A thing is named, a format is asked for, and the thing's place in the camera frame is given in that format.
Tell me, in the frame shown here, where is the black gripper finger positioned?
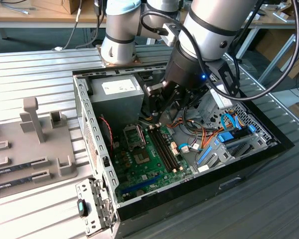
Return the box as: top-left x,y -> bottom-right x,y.
160,86 -> 209,120
143,81 -> 166,125

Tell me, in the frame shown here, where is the metal socket cover frame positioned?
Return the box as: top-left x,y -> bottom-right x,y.
123,123 -> 147,150

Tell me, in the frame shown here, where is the CPU socket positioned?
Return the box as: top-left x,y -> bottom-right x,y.
133,148 -> 150,165

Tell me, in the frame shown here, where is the grey power supply unit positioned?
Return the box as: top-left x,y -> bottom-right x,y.
88,74 -> 145,125

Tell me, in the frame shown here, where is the black RAM slot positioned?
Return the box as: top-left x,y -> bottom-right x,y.
158,127 -> 183,169
155,128 -> 180,171
151,129 -> 177,172
149,130 -> 174,173

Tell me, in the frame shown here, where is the blue disk carrier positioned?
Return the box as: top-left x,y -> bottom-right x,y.
218,131 -> 236,144

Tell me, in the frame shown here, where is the black case fan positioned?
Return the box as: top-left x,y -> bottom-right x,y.
99,114 -> 116,150

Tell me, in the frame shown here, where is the black stand pole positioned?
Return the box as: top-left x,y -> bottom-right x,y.
235,22 -> 254,60

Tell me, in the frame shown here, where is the black open PC case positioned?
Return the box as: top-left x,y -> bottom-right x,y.
72,58 -> 295,239

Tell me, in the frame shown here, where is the green motherboard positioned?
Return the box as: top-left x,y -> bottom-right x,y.
113,124 -> 195,204

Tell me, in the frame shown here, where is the blue expansion slot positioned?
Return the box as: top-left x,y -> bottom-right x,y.
120,175 -> 162,195

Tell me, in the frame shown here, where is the metal disk bay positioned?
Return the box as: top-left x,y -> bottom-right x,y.
196,125 -> 281,175

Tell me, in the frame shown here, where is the wooden desk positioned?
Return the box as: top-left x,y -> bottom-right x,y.
249,0 -> 299,30
0,0 -> 108,28

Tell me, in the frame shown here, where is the grey parts rack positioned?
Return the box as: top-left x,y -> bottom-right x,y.
0,96 -> 79,200

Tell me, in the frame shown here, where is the open cardboard box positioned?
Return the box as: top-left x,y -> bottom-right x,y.
274,0 -> 299,23

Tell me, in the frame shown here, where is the black latch with blue button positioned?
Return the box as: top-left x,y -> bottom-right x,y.
76,198 -> 90,218

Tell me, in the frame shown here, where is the closed cardboard box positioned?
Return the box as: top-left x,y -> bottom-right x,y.
31,0 -> 83,15

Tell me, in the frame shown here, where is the dark RAM stick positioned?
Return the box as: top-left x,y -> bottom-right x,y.
0,176 -> 35,192
0,162 -> 34,175

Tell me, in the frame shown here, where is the yellow power wire bundle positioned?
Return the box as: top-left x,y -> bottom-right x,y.
139,113 -> 156,124

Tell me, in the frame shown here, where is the small silver wrist camera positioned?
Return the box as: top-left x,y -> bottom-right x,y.
161,23 -> 181,47

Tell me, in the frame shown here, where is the metal wire locking lever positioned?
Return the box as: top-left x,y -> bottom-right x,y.
138,123 -> 147,147

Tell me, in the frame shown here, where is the blue data wire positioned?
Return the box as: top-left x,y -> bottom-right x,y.
220,112 -> 244,131

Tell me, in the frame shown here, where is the orange power wire bundle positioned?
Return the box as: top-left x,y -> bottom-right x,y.
164,119 -> 226,151

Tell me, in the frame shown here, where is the blue disk bay rail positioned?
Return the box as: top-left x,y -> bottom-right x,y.
197,145 -> 213,166

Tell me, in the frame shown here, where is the aluminium profile frame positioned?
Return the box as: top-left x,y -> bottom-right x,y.
258,33 -> 299,85

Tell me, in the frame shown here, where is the grey cable with plug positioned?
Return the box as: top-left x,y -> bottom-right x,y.
53,0 -> 83,52

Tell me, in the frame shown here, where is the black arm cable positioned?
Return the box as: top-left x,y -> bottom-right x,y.
76,0 -> 107,49

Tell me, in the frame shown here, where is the metal expansion card bracket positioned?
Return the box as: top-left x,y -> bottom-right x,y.
75,178 -> 120,237

